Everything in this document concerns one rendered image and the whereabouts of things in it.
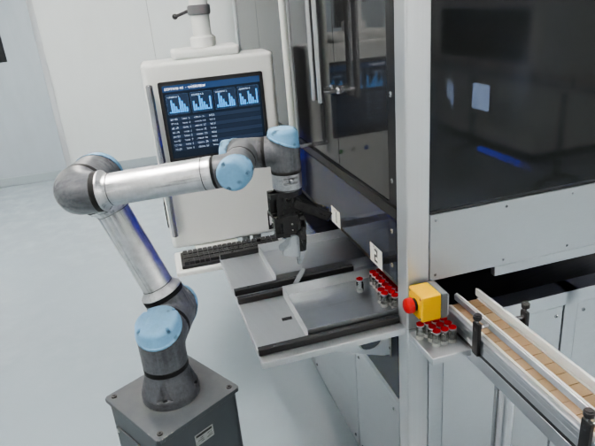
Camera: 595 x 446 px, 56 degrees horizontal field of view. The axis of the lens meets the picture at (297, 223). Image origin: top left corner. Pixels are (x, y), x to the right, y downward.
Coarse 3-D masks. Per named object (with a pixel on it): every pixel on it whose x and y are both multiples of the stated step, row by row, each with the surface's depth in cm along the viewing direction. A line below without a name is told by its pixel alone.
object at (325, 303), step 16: (352, 272) 177; (368, 272) 179; (288, 288) 172; (304, 288) 174; (320, 288) 175; (336, 288) 174; (352, 288) 173; (368, 288) 173; (288, 304) 168; (304, 304) 167; (320, 304) 166; (336, 304) 165; (352, 304) 165; (368, 304) 164; (304, 320) 159; (320, 320) 158; (336, 320) 157; (352, 320) 152
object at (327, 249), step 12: (312, 240) 208; (324, 240) 209; (336, 240) 208; (348, 240) 207; (264, 252) 203; (276, 252) 202; (312, 252) 200; (324, 252) 199; (336, 252) 198; (348, 252) 198; (360, 252) 197; (276, 264) 194; (288, 264) 193; (300, 264) 192; (312, 264) 192; (324, 264) 191; (336, 264) 184; (348, 264) 186; (360, 264) 187; (372, 264) 188; (276, 276) 179; (288, 276) 181
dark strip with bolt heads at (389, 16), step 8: (392, 0) 125; (392, 8) 126; (392, 16) 126; (392, 24) 127; (392, 32) 128; (392, 40) 129; (392, 48) 129; (392, 56) 130; (392, 64) 131; (392, 72) 132; (392, 80) 132; (392, 88) 133; (392, 96) 134; (392, 104) 135; (392, 112) 136; (392, 120) 136; (392, 128) 137; (392, 136) 138; (392, 144) 139; (392, 152) 140; (392, 160) 141; (392, 168) 141; (392, 176) 142; (392, 184) 143; (392, 192) 144; (392, 200) 145; (392, 232) 148; (392, 264) 151
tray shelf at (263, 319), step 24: (240, 264) 197; (264, 264) 195; (264, 312) 165; (288, 312) 164; (264, 336) 153; (288, 336) 152; (360, 336) 150; (384, 336) 151; (264, 360) 143; (288, 360) 144
